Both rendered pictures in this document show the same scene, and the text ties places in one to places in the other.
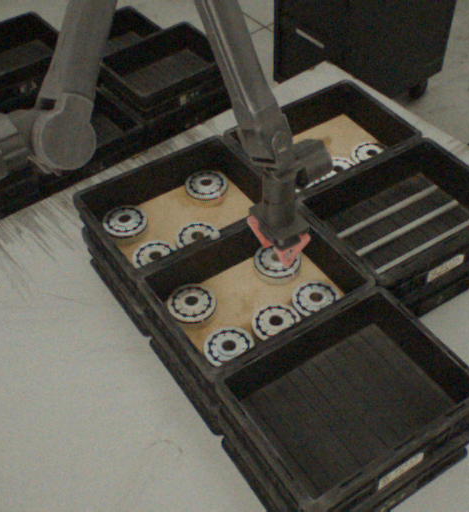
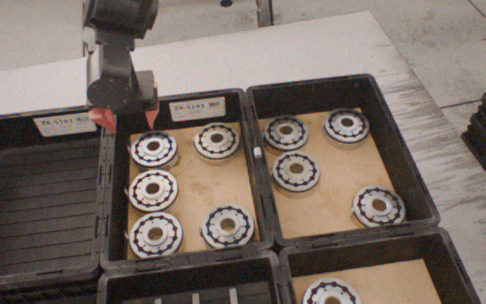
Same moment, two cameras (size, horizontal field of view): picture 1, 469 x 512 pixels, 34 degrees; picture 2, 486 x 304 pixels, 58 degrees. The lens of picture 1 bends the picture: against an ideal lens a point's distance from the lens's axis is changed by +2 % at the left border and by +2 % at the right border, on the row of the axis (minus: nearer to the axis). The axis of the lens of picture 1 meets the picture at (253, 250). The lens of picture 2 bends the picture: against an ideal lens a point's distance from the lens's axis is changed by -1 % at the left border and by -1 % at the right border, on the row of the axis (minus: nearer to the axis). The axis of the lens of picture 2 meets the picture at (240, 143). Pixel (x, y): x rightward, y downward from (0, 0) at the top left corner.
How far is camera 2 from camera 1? 1.50 m
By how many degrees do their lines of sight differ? 69
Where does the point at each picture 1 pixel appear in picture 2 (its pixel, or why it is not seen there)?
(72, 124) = not seen: outside the picture
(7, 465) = (198, 66)
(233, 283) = (231, 188)
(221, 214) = (333, 214)
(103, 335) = not seen: hidden behind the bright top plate
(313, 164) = (88, 63)
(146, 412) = not seen: hidden behind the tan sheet
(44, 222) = (420, 121)
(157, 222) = (344, 157)
